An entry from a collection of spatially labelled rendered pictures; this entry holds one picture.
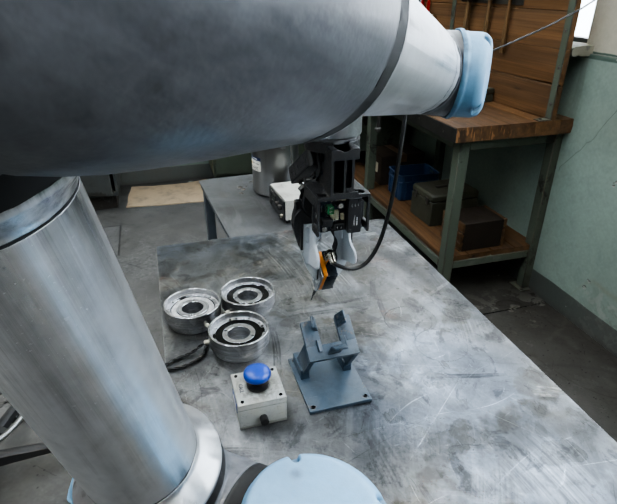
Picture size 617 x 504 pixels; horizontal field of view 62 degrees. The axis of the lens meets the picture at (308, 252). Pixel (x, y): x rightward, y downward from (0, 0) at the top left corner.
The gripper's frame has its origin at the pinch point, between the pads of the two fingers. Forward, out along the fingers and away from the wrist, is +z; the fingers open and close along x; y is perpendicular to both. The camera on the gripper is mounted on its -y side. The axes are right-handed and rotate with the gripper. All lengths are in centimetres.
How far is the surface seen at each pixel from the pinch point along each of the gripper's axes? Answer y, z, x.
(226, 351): -6.3, 17.1, -14.8
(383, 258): -33.5, 19.9, 26.0
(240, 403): 7.9, 15.4, -14.9
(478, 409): 14.9, 20.0, 19.8
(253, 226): -86, 32, 5
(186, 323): -16.0, 16.9, -20.5
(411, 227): -154, 75, 100
